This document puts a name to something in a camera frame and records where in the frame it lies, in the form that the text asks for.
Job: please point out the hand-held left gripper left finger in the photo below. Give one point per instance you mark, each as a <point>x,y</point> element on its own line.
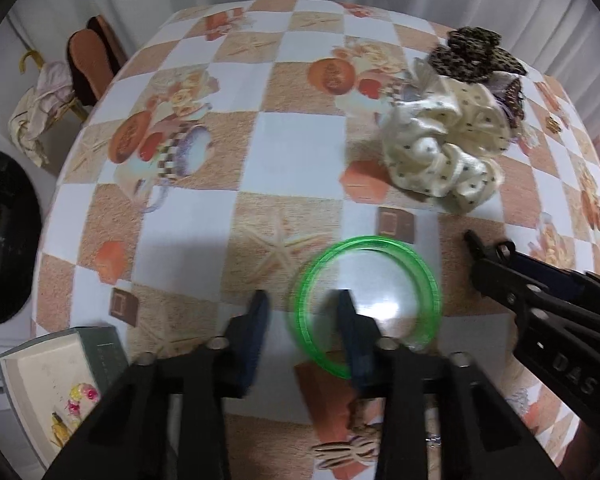
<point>252,345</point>

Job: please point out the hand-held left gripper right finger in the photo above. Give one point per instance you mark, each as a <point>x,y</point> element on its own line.
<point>355,350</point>

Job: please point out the beige hair claw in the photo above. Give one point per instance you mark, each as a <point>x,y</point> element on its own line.
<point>345,454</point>

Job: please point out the white shallow box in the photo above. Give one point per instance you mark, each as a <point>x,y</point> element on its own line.
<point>35,365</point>

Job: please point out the cream dotted scrunchie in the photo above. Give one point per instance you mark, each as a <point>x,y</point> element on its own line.
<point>445,125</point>

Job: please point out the brown purple scrunchie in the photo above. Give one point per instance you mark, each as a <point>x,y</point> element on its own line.
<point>511,97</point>

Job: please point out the checkered printed tablecloth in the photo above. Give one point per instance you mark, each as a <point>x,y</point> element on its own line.
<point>290,135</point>

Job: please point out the leopard print scrunchie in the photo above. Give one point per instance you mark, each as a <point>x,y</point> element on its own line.
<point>467,55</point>

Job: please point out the white washing machine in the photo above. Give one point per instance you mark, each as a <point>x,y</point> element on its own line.
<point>5,240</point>

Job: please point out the cream cloth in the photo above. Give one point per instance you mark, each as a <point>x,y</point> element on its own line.
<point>35,115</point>

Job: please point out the orange brown slipper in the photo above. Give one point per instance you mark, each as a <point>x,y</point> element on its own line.
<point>87,62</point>

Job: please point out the pale pink cloth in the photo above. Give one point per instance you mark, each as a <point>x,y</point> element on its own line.
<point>57,75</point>

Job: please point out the dark brown slipper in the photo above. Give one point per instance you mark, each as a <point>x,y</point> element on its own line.
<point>107,35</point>

